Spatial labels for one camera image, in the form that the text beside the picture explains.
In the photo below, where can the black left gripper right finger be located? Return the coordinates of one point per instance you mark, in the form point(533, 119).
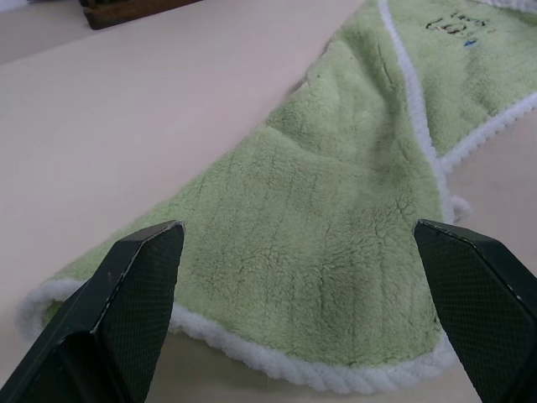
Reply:
point(482, 310)

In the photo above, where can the green fleece towel white trim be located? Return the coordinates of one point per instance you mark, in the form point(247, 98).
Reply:
point(319, 218)

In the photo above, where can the dark wooden box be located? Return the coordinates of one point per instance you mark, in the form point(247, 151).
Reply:
point(126, 10)

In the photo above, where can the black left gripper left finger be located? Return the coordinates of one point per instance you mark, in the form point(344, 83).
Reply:
point(105, 319)

